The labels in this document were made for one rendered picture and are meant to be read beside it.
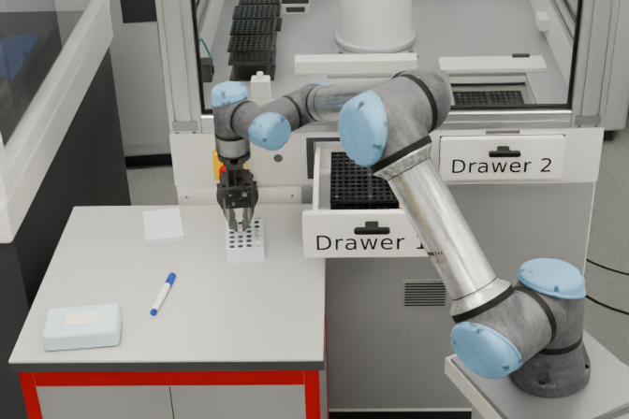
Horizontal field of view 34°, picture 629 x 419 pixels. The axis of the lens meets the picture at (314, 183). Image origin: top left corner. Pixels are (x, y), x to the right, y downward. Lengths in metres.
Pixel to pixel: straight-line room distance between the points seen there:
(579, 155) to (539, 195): 0.14
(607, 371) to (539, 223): 0.68
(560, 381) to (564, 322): 0.13
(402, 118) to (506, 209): 0.87
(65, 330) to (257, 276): 0.43
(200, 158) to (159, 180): 1.71
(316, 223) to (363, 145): 0.45
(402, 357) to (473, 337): 1.07
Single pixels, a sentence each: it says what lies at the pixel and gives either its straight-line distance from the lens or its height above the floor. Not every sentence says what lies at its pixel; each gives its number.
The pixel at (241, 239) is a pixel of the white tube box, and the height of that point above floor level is 0.79.
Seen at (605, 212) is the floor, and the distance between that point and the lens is 4.00.
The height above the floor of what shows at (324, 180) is 0.84.
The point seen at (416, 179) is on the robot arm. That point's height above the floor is 1.19.
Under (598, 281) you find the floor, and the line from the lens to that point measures 3.62.
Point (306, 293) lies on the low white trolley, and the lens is 2.21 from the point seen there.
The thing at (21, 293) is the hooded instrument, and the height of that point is 0.62.
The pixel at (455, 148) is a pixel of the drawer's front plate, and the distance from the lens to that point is 2.46.
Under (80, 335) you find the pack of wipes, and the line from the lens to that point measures 2.11.
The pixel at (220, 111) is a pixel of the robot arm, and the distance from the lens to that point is 2.15.
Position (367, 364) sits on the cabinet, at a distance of 2.84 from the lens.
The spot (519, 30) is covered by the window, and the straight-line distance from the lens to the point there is 2.38.
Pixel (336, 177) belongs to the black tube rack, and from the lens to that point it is 2.34.
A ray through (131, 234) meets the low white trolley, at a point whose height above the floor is 0.76.
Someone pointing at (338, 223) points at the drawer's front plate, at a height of 0.90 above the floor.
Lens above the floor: 2.08
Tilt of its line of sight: 30 degrees down
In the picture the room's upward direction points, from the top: 2 degrees counter-clockwise
